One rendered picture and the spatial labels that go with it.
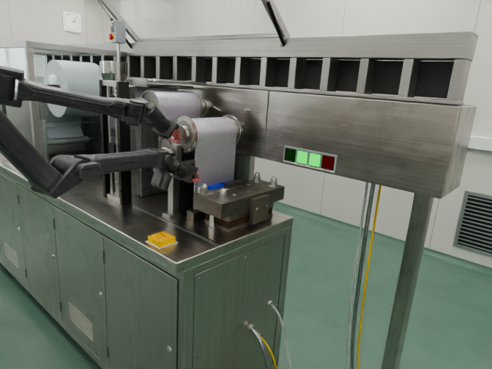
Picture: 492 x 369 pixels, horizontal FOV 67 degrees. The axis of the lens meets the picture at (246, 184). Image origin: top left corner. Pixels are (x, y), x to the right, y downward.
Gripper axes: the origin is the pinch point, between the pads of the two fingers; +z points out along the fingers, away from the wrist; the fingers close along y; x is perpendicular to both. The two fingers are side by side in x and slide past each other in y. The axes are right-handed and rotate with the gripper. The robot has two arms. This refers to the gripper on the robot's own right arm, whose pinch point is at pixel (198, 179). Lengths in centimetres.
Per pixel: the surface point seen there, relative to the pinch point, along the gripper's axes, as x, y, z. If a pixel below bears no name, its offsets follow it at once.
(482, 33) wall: 204, 39, 189
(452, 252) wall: 40, 55, 278
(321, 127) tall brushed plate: 36, 37, 15
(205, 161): 7.8, 0.2, -0.4
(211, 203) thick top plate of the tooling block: -7.5, 14.8, -2.8
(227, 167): 10.5, 0.3, 13.4
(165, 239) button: -25.7, 13.2, -16.1
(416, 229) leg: 13, 75, 46
